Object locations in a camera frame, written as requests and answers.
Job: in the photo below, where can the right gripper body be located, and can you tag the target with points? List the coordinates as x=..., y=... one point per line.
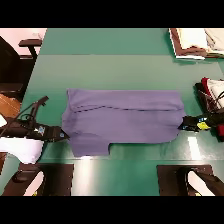
x=193, y=123

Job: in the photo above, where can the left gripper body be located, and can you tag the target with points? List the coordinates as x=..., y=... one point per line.
x=51, y=133

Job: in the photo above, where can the purple T-shirt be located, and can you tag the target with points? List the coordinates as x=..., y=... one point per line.
x=126, y=123

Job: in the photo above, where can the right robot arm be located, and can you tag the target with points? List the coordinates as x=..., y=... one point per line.
x=173, y=180

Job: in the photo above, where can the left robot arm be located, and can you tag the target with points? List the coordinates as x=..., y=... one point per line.
x=20, y=148

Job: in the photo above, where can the black garment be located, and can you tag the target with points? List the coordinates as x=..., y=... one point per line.
x=202, y=95

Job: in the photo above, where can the red garment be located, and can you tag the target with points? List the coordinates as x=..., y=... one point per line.
x=206, y=87

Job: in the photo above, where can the white garment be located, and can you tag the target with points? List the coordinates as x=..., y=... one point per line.
x=217, y=91
x=191, y=36

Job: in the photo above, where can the beige garment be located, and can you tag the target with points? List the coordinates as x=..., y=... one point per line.
x=216, y=40

